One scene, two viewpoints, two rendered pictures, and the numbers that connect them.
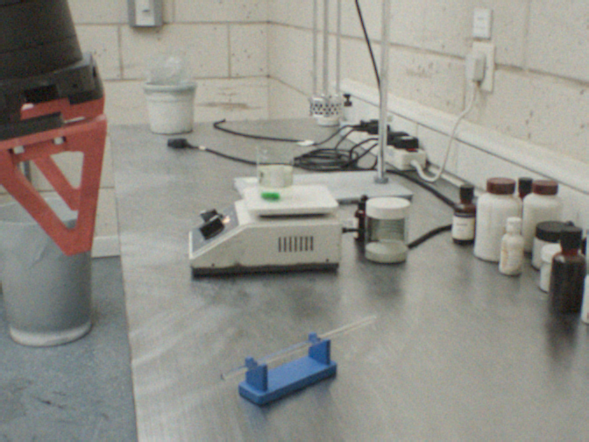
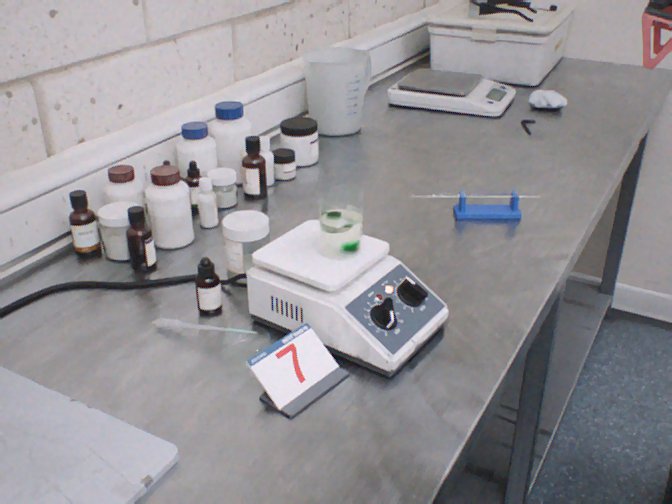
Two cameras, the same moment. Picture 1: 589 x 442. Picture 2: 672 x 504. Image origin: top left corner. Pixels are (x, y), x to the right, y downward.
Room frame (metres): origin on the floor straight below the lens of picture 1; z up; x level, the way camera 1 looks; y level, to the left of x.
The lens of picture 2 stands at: (1.60, 0.51, 1.23)
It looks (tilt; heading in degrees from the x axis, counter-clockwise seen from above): 29 degrees down; 222
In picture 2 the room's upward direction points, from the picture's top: straight up
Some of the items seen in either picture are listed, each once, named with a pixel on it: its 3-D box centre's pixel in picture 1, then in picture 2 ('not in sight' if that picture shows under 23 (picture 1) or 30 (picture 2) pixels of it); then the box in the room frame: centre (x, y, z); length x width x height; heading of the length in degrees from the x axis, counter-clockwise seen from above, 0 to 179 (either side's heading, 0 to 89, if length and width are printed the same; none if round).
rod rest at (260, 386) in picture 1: (288, 365); (487, 204); (0.70, 0.01, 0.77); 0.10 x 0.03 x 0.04; 132
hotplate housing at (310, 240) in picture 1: (270, 231); (340, 291); (1.07, 0.03, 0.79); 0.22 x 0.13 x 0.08; 97
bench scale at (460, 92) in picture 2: not in sight; (452, 91); (0.23, -0.38, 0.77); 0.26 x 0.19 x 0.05; 109
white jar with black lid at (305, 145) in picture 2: not in sight; (299, 141); (0.73, -0.37, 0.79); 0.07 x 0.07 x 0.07
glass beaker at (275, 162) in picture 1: (273, 171); (340, 222); (1.06, 0.03, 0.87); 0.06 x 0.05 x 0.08; 36
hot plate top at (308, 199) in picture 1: (288, 199); (321, 252); (1.07, 0.01, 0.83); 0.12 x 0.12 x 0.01; 7
